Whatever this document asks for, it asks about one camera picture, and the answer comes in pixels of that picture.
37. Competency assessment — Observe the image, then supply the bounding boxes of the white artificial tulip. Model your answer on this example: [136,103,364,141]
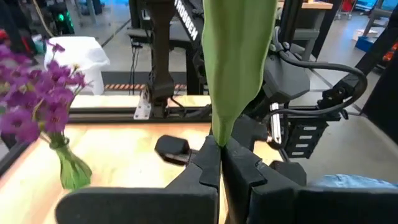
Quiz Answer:
[201,0,279,147]

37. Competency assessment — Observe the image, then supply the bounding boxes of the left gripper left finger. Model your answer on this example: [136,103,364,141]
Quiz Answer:
[166,136,221,191]

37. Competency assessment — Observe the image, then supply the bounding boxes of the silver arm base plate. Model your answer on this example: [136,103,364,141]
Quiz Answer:
[133,88,153,121]

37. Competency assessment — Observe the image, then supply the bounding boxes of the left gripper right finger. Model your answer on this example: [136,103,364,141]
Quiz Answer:
[222,138,269,224]

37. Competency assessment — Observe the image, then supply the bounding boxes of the black metal beam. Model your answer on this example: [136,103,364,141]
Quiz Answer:
[354,4,398,146]

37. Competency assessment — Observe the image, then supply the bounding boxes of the green glass vase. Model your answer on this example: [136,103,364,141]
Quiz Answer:
[52,141,93,191]

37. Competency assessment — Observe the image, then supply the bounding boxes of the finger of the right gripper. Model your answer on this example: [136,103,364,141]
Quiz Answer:
[154,135,200,166]
[269,161,307,187]

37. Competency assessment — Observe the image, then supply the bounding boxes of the purple artificial flower bunch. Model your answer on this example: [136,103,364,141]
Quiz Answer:
[0,40,91,147]

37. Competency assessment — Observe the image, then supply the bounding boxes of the yellow hanging cable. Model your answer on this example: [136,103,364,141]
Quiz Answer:
[32,0,53,37]

